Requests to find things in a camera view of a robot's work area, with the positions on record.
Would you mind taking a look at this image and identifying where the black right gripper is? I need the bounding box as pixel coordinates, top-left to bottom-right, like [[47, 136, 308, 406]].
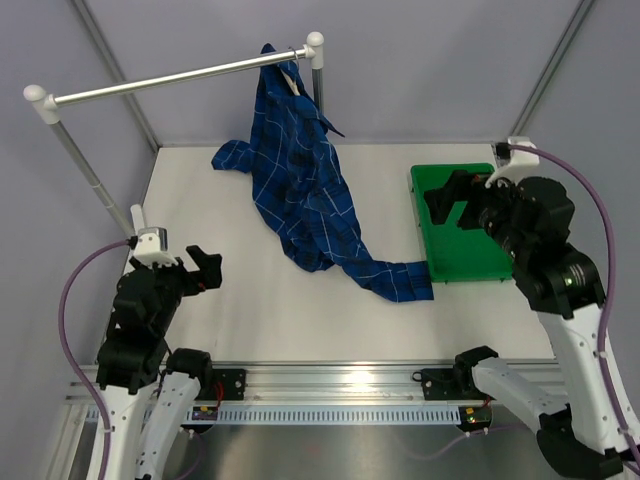
[[423, 168, 529, 262]]

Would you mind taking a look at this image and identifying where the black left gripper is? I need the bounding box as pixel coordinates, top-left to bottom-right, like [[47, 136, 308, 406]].
[[132, 245, 221, 334]]

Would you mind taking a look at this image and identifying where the blue plaid shirt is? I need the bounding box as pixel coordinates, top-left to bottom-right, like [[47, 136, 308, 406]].
[[211, 61, 434, 303]]

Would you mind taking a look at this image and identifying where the white hanger with metal hook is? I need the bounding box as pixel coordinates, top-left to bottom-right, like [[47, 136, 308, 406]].
[[279, 46, 305, 97]]

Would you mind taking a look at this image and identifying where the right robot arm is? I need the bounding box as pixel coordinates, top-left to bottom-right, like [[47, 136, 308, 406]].
[[423, 170, 639, 479]]

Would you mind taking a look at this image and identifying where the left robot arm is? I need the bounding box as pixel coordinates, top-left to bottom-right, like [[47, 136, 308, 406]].
[[88, 245, 222, 479]]

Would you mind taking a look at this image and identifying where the green plastic tray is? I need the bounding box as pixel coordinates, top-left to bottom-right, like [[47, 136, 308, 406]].
[[410, 163, 512, 283]]

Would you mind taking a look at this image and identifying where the silver clothes rack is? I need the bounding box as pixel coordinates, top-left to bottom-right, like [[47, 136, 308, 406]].
[[23, 31, 325, 237]]

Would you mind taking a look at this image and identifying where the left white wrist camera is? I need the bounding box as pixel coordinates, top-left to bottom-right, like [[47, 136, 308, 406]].
[[130, 204, 178, 267]]

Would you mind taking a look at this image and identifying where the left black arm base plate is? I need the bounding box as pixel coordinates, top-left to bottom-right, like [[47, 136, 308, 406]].
[[196, 368, 247, 401]]

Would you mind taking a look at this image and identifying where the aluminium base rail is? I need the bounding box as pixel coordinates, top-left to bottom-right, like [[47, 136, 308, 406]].
[[64, 362, 576, 406]]

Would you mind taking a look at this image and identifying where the white slotted cable duct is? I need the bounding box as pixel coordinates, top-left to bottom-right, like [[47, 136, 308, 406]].
[[181, 405, 462, 426]]

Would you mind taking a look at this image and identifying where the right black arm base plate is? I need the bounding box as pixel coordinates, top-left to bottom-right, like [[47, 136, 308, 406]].
[[412, 367, 488, 401]]

